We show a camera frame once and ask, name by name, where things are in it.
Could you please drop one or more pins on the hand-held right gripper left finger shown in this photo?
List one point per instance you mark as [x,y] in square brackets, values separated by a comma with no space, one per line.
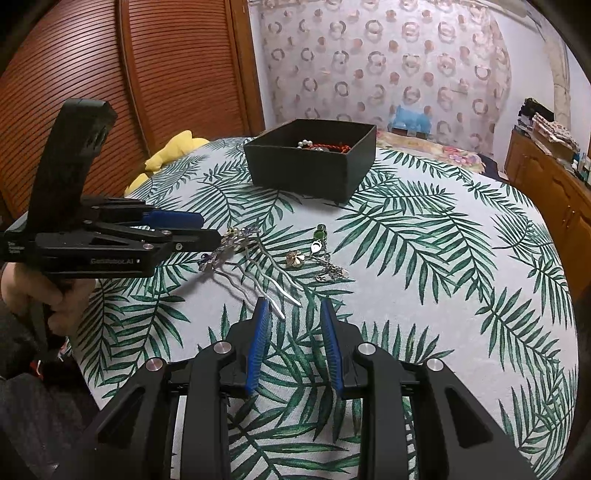
[258,346]

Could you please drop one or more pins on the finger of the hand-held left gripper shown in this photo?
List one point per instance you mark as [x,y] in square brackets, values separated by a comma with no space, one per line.
[198,240]
[175,219]

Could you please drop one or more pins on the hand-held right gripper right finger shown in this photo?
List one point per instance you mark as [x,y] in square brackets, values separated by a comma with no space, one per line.
[332,346]

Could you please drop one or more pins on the silver flower hair comb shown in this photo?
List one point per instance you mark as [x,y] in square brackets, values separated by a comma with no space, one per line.
[231,242]

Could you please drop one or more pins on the gold flower brooch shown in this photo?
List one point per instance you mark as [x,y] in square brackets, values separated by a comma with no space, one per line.
[295,260]

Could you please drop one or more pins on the green bead charm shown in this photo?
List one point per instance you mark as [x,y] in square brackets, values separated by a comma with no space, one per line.
[319,237]

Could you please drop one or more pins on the black box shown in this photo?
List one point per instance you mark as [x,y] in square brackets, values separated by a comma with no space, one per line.
[295,170]

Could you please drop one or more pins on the person's left hand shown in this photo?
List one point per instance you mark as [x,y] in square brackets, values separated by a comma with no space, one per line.
[64,309]

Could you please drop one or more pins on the yellow plush toy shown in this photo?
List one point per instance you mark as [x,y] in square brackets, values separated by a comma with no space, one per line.
[171,147]

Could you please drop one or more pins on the green leaf print tablecloth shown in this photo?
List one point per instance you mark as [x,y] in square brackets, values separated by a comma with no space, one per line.
[415,258]

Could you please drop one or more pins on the brown louvred wooden wardrobe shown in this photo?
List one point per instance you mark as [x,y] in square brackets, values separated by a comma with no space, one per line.
[175,69]

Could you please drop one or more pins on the floral bedspread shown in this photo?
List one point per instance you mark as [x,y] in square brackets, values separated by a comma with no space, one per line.
[429,147]

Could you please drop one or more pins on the dark cloth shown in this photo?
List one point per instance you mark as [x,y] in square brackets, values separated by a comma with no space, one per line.
[32,406]

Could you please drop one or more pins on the blue plush toy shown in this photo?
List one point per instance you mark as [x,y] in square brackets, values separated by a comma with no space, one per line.
[411,121]

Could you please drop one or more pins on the dark blue bed sheet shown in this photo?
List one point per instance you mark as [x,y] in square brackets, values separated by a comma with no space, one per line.
[493,168]

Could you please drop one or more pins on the circle pattern curtain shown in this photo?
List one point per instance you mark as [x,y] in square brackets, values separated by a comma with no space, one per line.
[369,60]

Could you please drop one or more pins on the long wooden cabinet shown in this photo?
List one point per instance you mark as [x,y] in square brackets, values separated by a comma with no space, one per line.
[545,194]

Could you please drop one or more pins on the stack of folded cloths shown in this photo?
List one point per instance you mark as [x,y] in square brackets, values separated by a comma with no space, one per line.
[549,129]

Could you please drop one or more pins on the row of small bottles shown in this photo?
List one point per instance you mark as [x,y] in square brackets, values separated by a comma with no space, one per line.
[582,168]

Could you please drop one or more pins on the cream tied curtain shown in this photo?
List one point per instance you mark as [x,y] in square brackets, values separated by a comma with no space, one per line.
[561,78]

